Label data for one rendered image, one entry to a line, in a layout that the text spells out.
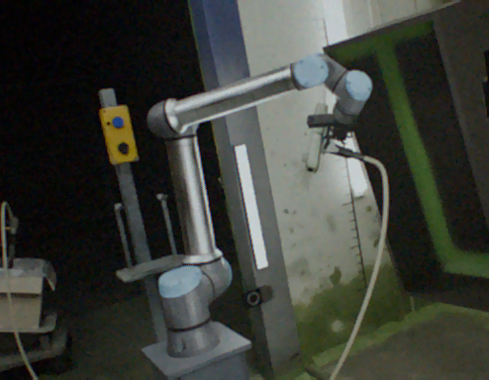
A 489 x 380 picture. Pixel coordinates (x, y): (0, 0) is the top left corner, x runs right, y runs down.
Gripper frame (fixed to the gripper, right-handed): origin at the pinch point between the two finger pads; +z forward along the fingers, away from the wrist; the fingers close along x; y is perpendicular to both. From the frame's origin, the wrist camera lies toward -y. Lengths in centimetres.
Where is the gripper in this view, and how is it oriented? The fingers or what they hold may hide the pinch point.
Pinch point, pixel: (322, 146)
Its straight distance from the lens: 207.4
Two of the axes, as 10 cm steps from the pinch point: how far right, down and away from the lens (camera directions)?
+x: 1.3, -8.4, 5.3
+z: -2.4, 5.0, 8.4
